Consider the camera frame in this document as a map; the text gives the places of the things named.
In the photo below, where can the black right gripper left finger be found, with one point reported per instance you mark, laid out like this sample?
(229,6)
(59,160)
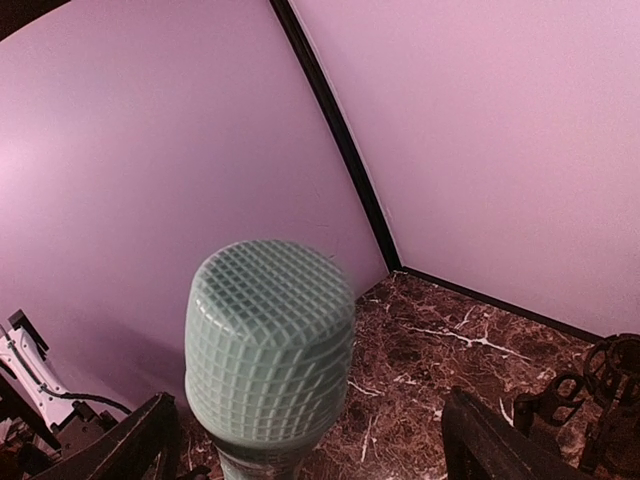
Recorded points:
(150,434)

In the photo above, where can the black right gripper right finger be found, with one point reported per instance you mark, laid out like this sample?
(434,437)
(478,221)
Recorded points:
(478,444)

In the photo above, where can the black tripod microphone stand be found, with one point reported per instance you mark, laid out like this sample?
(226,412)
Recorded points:
(611,373)

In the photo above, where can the mint green microphone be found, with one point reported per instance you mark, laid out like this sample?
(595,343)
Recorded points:
(269,338)

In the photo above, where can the black stand of blue microphone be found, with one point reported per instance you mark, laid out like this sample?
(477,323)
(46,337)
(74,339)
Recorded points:
(540,416)

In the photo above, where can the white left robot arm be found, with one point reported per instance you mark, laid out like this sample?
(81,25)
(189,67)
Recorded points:
(64,422)

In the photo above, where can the left black frame post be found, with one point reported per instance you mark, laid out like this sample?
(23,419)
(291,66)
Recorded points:
(339,129)

